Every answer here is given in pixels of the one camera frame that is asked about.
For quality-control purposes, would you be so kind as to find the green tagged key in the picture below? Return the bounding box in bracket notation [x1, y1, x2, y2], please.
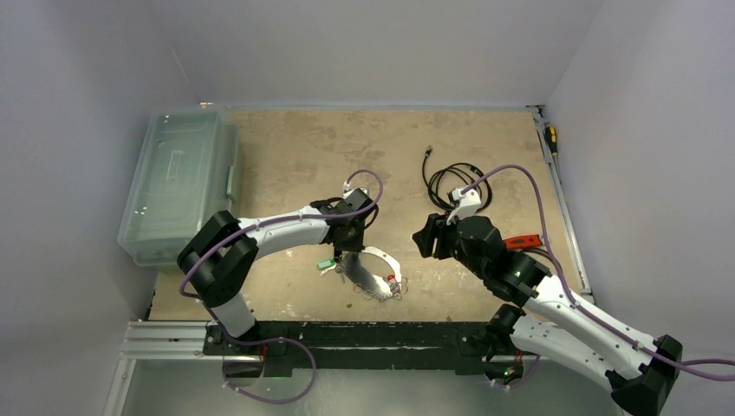
[317, 259, 336, 273]

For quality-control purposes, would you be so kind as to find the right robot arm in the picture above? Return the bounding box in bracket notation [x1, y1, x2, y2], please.
[412, 214, 683, 415]

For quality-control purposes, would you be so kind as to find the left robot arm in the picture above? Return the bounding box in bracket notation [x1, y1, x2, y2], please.
[176, 190, 377, 354]

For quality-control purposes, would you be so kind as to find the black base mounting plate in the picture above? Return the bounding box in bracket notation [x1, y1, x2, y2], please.
[203, 321, 517, 377]

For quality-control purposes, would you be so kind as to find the translucent green storage box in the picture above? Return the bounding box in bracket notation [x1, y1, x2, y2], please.
[117, 107, 243, 269]

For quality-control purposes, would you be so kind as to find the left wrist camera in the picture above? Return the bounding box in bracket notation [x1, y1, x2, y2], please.
[342, 187, 373, 212]

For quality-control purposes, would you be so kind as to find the coiled black cable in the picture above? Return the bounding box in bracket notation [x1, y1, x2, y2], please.
[421, 146, 492, 211]

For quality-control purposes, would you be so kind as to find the red handled adjustable wrench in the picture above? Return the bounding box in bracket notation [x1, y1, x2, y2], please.
[504, 234, 544, 250]

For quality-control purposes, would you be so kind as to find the yellow handled screwdriver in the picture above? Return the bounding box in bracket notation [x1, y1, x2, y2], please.
[543, 126, 558, 158]

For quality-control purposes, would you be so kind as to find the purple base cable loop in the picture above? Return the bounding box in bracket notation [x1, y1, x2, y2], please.
[220, 338, 319, 406]

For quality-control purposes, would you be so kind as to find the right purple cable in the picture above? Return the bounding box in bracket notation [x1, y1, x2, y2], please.
[459, 164, 735, 382]

